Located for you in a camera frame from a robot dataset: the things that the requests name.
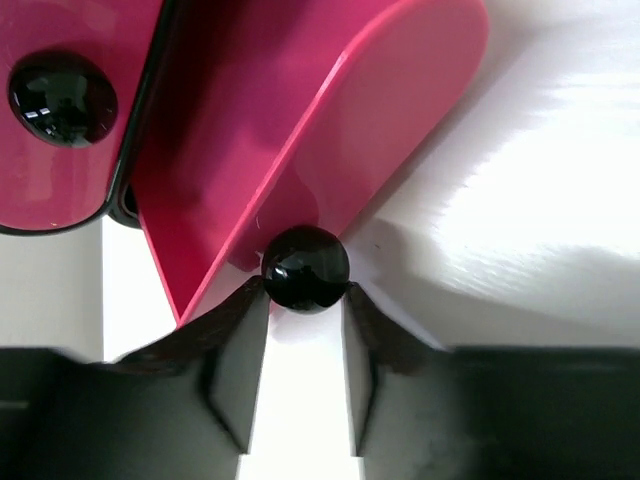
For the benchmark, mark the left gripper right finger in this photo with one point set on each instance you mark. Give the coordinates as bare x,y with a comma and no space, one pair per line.
400,386

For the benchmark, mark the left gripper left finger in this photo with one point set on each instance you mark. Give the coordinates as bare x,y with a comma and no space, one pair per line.
194,391

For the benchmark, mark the pink drawer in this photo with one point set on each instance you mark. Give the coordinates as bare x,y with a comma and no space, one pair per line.
72,88
271,114

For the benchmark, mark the black drawer organizer box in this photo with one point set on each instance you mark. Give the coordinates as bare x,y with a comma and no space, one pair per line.
121,203

